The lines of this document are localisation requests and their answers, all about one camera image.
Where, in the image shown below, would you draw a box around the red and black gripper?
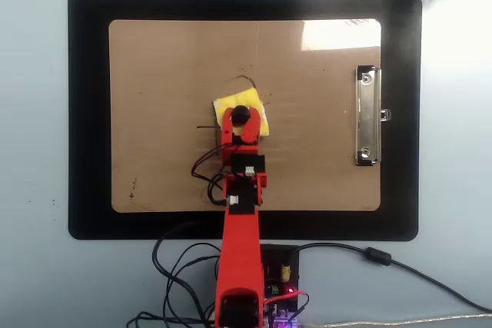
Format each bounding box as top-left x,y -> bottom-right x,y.
220,107 -> 268,179

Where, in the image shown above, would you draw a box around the yellow sponge with black knob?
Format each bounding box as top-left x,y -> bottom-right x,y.
212,87 -> 271,138

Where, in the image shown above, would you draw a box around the brown clipboard board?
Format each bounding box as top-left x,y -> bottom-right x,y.
108,18 -> 383,214

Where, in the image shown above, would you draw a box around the black controller circuit board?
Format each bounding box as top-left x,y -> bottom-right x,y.
261,244 -> 301,325

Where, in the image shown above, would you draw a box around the silver metal clipboard clip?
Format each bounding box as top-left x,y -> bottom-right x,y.
354,65 -> 393,167

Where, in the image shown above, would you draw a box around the black rectangular desk mat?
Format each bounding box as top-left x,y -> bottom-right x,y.
67,0 -> 424,241

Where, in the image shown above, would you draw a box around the black servo cable on arm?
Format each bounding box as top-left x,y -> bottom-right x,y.
191,142 -> 234,208

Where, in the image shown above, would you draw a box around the black looping cable on table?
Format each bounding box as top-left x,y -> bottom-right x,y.
126,221 -> 223,328

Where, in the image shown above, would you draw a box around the thin red wire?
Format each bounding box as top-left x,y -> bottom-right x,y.
264,289 -> 310,316

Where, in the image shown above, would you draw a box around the black power cable with ferrite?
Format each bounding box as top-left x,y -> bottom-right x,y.
296,242 -> 492,314

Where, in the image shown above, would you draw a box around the silver braided cable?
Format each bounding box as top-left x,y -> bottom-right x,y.
301,313 -> 492,328

